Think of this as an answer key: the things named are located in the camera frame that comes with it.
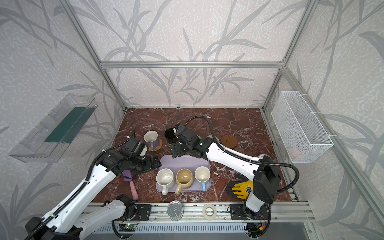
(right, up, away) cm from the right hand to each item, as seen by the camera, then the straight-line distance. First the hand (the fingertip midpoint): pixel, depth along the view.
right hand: (177, 141), depth 78 cm
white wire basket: (+54, +4, -18) cm, 57 cm away
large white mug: (-8, -22, +5) cm, 24 cm away
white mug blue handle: (+13, -20, +6) cm, 25 cm away
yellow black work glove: (+34, -26, 0) cm, 42 cm away
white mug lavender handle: (-21, -1, +20) cm, 29 cm away
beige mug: (+3, -23, +5) cm, 23 cm away
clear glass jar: (0, -31, -9) cm, 32 cm away
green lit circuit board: (-23, -41, -6) cm, 48 cm away
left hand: (-10, -10, -4) cm, 15 cm away
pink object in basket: (+58, -4, -6) cm, 59 cm away
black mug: (-7, +2, +12) cm, 14 cm away
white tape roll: (+17, -37, -6) cm, 41 cm away
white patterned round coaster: (+19, 0, +24) cm, 31 cm away
